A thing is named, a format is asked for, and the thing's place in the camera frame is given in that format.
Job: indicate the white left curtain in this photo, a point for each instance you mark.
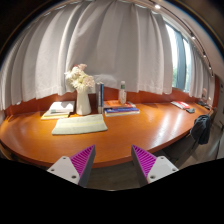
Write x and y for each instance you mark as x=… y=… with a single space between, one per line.
x=117 y=41

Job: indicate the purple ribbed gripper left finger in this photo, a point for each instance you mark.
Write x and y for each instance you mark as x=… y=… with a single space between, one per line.
x=76 y=168

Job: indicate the clear plastic water bottle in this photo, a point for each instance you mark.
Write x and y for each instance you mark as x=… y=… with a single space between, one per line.
x=122 y=93

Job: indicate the yellow book under open book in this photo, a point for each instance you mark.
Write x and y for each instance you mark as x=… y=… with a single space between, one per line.
x=50 y=116

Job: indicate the blue flat book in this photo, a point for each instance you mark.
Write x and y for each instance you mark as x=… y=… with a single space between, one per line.
x=120 y=111

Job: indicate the red book far right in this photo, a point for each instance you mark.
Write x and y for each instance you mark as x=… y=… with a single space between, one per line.
x=181 y=105

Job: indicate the open white book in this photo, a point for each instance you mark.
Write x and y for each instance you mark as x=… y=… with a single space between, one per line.
x=62 y=106

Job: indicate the white right curtain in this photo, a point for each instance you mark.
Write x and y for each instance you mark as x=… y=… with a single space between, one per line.
x=201 y=81

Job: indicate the white curtain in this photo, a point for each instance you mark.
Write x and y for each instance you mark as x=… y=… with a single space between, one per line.
x=117 y=41
x=201 y=81

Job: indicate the window with dark frame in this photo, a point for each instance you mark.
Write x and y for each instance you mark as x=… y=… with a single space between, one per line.
x=181 y=59

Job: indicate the upright white blue books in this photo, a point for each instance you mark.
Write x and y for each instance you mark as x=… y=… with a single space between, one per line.
x=100 y=97

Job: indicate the pale green folded towel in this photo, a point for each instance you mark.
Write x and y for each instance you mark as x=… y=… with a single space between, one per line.
x=80 y=125

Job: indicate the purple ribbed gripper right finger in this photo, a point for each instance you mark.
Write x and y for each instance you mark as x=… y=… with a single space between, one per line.
x=150 y=168

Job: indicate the orange flat book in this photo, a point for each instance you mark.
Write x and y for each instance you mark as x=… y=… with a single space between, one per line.
x=117 y=104

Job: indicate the white pink flower bouquet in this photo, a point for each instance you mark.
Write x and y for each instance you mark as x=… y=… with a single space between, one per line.
x=78 y=79

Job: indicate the small dark object on desk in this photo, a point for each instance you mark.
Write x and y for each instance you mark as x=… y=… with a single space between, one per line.
x=191 y=110

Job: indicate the white ceramic vase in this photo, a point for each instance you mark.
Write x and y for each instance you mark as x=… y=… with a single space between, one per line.
x=83 y=104

